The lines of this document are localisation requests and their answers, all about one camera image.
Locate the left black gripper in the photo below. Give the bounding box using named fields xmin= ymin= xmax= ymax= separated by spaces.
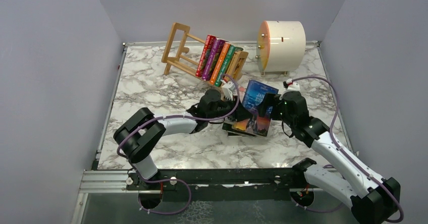
xmin=207 ymin=93 xmax=252 ymax=121

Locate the blue sunset cover book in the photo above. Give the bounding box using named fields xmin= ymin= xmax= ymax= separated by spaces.
xmin=232 ymin=80 xmax=279 ymax=137

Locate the green 104-storey treehouse book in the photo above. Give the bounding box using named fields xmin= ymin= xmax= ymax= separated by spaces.
xmin=214 ymin=44 xmax=243 ymax=87

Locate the orange 78-storey treehouse book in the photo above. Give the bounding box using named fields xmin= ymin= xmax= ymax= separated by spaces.
xmin=209 ymin=42 xmax=231 ymax=85

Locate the purple 117-storey treehouse book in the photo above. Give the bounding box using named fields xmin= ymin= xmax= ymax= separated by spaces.
xmin=201 ymin=38 xmax=226 ymax=81

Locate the red 13-storey treehouse book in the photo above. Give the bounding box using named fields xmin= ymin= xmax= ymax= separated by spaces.
xmin=195 ymin=34 xmax=217 ymax=77

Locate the wooden book rack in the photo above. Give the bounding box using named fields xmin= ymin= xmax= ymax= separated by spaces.
xmin=161 ymin=22 xmax=248 ymax=87

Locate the orange Huckleberry Finn book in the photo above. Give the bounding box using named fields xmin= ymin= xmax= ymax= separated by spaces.
xmin=227 ymin=50 xmax=244 ymax=80

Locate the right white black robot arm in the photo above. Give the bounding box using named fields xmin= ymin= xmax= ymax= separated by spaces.
xmin=256 ymin=91 xmax=401 ymax=223

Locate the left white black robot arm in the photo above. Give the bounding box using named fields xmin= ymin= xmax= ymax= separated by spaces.
xmin=114 ymin=89 xmax=251 ymax=189

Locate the white cylindrical drum box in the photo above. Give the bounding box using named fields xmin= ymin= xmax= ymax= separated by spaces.
xmin=256 ymin=21 xmax=306 ymax=76

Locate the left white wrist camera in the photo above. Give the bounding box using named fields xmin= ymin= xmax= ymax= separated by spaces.
xmin=221 ymin=81 xmax=237 ymax=101

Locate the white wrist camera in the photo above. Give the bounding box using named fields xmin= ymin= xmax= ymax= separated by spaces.
xmin=221 ymin=81 xmax=237 ymax=101
xmin=283 ymin=79 xmax=300 ymax=92

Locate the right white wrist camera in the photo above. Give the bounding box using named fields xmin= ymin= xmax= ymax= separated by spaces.
xmin=283 ymin=79 xmax=300 ymax=92

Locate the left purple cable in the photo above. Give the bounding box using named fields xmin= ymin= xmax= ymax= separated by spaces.
xmin=116 ymin=74 xmax=241 ymax=215

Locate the purple cable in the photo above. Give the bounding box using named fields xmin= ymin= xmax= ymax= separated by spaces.
xmin=116 ymin=74 xmax=241 ymax=215
xmin=283 ymin=76 xmax=405 ymax=223

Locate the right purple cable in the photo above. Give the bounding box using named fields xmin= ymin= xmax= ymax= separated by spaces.
xmin=283 ymin=76 xmax=405 ymax=223

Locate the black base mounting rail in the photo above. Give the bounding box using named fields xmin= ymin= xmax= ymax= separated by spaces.
xmin=126 ymin=167 xmax=314 ymax=206

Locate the aluminium table frame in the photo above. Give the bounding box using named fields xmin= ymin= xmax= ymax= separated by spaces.
xmin=74 ymin=42 xmax=355 ymax=223

